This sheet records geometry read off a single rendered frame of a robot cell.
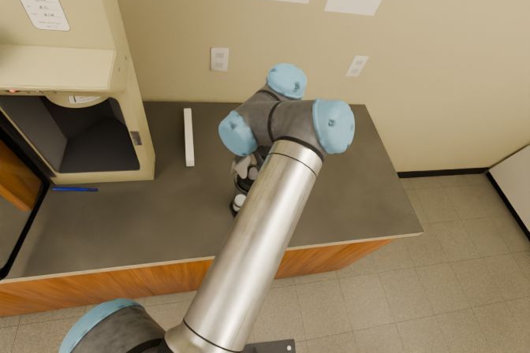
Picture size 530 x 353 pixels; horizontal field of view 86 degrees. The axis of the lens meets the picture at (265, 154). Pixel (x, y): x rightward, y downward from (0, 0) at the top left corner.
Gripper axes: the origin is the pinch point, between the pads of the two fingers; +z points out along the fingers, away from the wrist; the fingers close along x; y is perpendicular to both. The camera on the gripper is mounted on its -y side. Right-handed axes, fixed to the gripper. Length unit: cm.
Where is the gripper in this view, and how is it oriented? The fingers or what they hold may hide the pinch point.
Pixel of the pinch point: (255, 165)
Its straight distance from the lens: 81.3
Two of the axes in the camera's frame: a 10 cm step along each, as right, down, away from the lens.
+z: -1.8, 5.5, 8.2
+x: 9.0, -2.5, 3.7
